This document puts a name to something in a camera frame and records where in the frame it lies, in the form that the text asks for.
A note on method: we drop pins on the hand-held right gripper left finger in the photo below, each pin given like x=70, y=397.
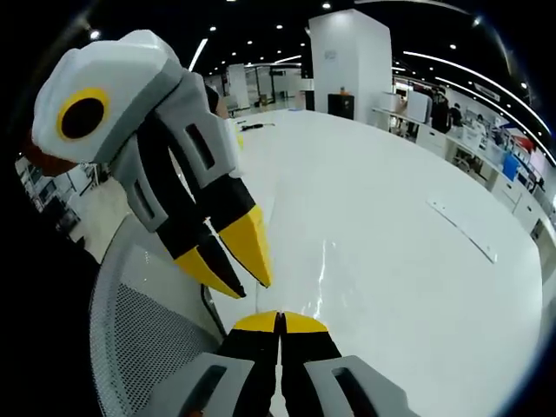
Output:
x=252, y=352

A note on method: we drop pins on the black cabinet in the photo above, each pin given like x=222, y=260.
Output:
x=341, y=105

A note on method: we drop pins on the black tool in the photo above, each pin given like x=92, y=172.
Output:
x=257, y=126

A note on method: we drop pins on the row of white cabinets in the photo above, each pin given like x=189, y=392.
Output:
x=486, y=174

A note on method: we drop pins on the clear food packaging bag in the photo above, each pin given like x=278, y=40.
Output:
x=304, y=269

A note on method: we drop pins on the blue container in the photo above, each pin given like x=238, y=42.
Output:
x=511, y=167

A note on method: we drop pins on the white square pillar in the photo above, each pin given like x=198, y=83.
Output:
x=349, y=61

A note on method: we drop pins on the metal strip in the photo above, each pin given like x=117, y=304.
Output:
x=465, y=230

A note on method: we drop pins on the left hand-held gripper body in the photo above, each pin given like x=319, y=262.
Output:
x=113, y=87

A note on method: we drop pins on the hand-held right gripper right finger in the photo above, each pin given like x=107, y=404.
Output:
x=304, y=352

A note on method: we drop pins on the grey mesh office chair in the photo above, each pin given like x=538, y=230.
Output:
x=147, y=330

